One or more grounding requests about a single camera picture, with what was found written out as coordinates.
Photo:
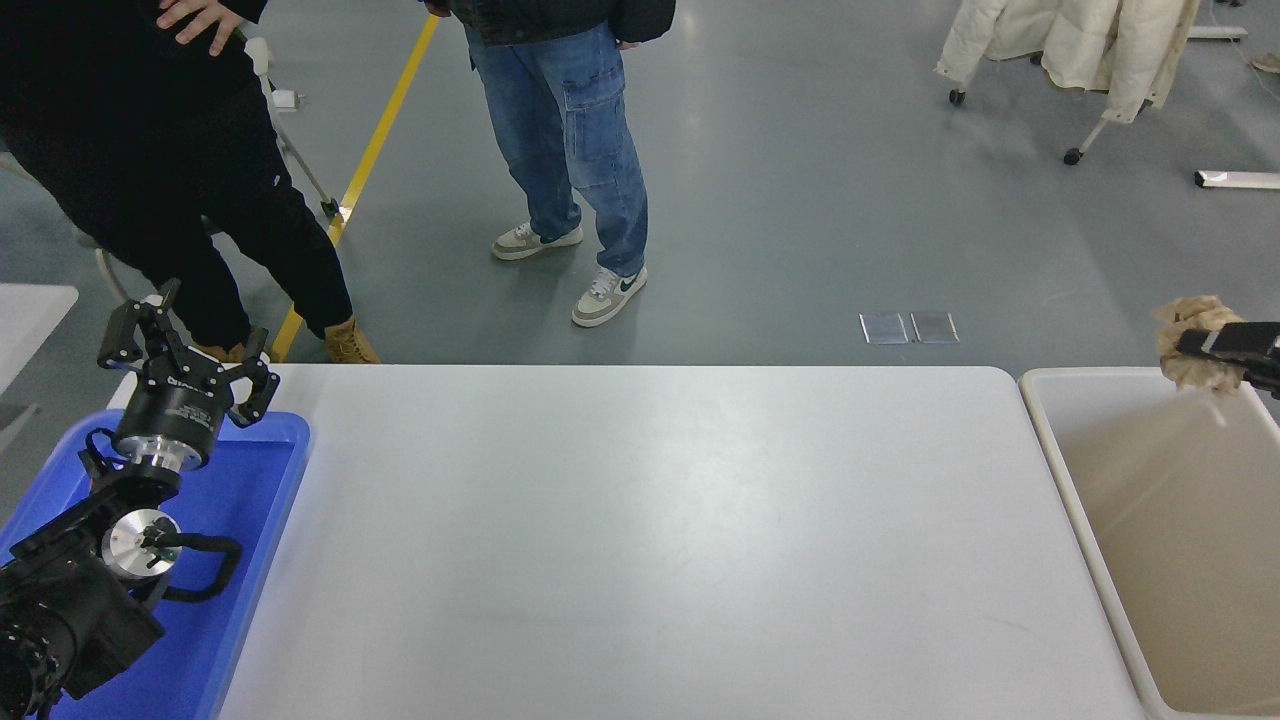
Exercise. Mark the large pale plastic bin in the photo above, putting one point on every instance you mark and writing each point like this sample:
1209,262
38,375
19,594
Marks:
1150,520

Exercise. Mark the small white box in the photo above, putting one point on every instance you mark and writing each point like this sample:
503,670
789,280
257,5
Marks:
285,99

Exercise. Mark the grey chair with white frame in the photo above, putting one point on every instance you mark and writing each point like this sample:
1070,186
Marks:
255,55

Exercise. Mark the white wheeled frame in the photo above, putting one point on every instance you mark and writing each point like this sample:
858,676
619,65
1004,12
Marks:
1088,136

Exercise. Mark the blue plastic tray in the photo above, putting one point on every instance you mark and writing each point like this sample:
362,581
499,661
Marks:
250,480

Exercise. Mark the metal floor plate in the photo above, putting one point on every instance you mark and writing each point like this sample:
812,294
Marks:
934,327
884,328

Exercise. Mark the white floor bar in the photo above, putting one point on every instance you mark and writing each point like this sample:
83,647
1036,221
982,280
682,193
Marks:
1215,32
1240,179

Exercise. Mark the tan paper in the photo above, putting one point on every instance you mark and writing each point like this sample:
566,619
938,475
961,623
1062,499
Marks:
1200,375

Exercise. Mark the cream padded coat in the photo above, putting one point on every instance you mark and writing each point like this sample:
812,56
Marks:
1080,40

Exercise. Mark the small white side table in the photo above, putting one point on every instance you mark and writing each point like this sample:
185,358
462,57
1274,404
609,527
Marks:
30,320

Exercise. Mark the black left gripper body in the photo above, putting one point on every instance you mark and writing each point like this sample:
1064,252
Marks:
175,410

